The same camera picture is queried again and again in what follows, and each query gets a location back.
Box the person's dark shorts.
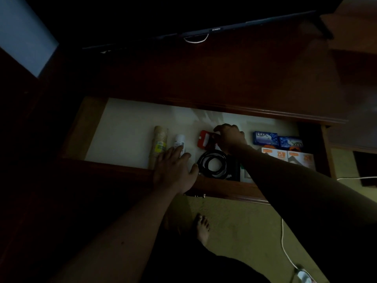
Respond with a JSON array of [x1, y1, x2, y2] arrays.
[[141, 230, 271, 283]]

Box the person's left forearm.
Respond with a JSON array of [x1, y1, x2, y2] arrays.
[[48, 186, 184, 283]]

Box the white and green box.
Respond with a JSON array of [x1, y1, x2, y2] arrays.
[[239, 163, 255, 184]]

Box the black television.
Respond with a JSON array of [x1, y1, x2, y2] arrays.
[[24, 0, 346, 52]]

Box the black coiled cable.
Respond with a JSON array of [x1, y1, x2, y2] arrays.
[[196, 150, 236, 179]]

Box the person's right hand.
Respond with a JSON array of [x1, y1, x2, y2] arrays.
[[213, 124, 248, 155]]

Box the white floor cable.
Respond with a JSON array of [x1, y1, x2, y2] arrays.
[[280, 218, 299, 270]]

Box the person's bare foot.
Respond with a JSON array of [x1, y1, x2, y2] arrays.
[[193, 213, 211, 245]]

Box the dark wooden cabinet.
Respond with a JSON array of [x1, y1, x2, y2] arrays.
[[0, 15, 377, 283]]

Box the white tube bottle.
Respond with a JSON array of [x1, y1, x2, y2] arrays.
[[173, 134, 187, 156]]

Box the red card package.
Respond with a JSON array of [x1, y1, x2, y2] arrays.
[[199, 130, 218, 151]]

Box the white cable loop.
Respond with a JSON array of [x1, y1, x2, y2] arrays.
[[183, 33, 210, 44]]

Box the tan twine roll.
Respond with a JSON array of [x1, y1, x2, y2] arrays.
[[148, 125, 169, 170]]

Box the person's right forearm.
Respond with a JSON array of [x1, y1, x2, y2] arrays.
[[234, 144, 377, 263]]

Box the wooden drawer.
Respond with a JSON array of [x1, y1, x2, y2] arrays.
[[57, 96, 338, 205]]

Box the dark box with white cable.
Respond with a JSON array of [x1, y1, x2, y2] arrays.
[[337, 151, 377, 188]]

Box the orange and white box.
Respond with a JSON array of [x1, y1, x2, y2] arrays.
[[261, 147, 288, 162], [287, 151, 316, 171]]

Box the person's left hand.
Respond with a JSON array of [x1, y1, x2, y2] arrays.
[[153, 145, 199, 194]]

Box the blue soap box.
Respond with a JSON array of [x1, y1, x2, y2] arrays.
[[278, 136, 304, 151], [253, 131, 280, 146]]

